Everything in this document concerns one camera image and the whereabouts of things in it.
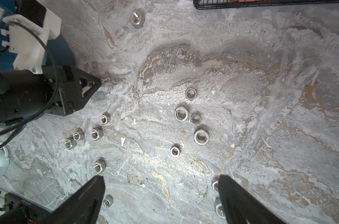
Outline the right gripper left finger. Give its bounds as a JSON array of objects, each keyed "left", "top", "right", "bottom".
[{"left": 40, "top": 175, "right": 106, "bottom": 224}]

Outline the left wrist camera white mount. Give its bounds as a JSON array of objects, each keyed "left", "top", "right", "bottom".
[{"left": 0, "top": 1, "right": 62, "bottom": 75}]

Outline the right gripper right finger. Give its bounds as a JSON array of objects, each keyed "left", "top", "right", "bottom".
[{"left": 218, "top": 175, "right": 285, "bottom": 224}]

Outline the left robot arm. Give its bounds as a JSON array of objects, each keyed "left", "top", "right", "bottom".
[{"left": 0, "top": 65, "right": 101, "bottom": 127}]

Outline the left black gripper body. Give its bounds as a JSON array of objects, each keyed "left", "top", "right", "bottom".
[{"left": 45, "top": 65, "right": 101, "bottom": 116}]

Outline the teal plastic storage box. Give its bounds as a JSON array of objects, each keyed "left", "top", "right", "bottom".
[{"left": 0, "top": 1, "right": 75, "bottom": 74}]

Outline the black wire desk organizer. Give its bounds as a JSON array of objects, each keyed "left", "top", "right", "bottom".
[{"left": 193, "top": 0, "right": 339, "bottom": 10}]

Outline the steel hex nut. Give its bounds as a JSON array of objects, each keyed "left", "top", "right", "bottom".
[
  {"left": 214, "top": 198, "right": 226, "bottom": 218},
  {"left": 93, "top": 159, "right": 106, "bottom": 174},
  {"left": 190, "top": 113, "right": 202, "bottom": 125},
  {"left": 194, "top": 129, "right": 209, "bottom": 146},
  {"left": 90, "top": 127, "right": 103, "bottom": 141},
  {"left": 170, "top": 146, "right": 181, "bottom": 157},
  {"left": 212, "top": 178, "right": 219, "bottom": 193},
  {"left": 100, "top": 114, "right": 110, "bottom": 125},
  {"left": 129, "top": 9, "right": 145, "bottom": 29},
  {"left": 64, "top": 137, "right": 77, "bottom": 150},
  {"left": 174, "top": 106, "right": 189, "bottom": 122},
  {"left": 72, "top": 130, "right": 84, "bottom": 141},
  {"left": 185, "top": 88, "right": 197, "bottom": 100}
]

